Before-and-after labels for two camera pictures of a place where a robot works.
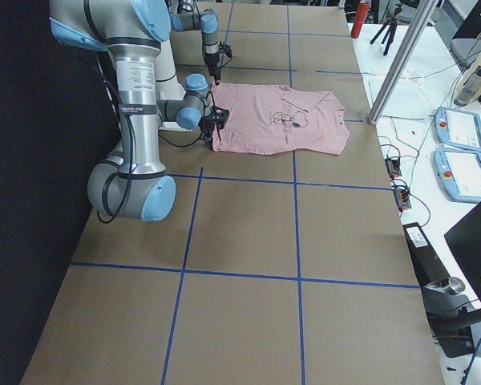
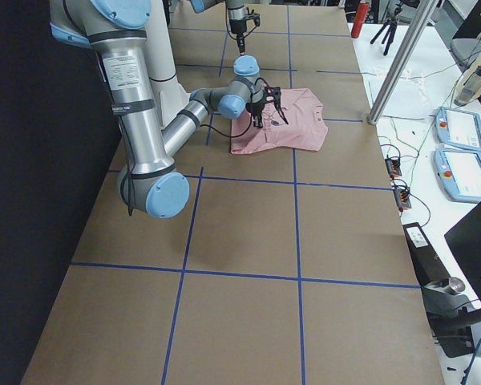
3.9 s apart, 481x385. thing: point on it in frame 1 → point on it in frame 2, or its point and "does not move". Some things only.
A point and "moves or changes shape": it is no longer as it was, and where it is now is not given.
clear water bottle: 471,85 does not move
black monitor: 473,241 does not move
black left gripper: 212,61 → 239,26
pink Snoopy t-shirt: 264,118 moves or changes shape
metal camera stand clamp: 453,320 does not move
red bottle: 360,18 does not move
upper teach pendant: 460,128 does not move
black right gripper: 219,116 → 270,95
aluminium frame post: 424,12 does not move
